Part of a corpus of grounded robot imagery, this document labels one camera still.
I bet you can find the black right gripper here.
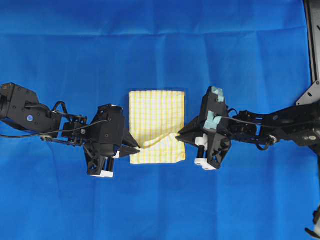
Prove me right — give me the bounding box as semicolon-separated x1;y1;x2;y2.
177;86;232;171

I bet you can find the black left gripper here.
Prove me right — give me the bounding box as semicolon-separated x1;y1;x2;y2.
83;104;140;178

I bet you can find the yellow checked towel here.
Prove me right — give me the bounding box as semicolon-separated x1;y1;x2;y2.
129;90;186;165

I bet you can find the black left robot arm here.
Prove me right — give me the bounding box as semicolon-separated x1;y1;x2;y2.
0;83;139;178

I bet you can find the black clamp at corner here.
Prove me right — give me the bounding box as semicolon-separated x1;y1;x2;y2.
304;206;320;240

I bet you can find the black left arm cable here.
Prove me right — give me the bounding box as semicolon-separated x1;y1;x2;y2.
0;119;108;139

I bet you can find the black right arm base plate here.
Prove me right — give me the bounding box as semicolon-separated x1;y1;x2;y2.
296;80;320;106

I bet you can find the grey aluminium frame rail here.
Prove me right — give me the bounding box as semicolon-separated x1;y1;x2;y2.
303;0;320;85

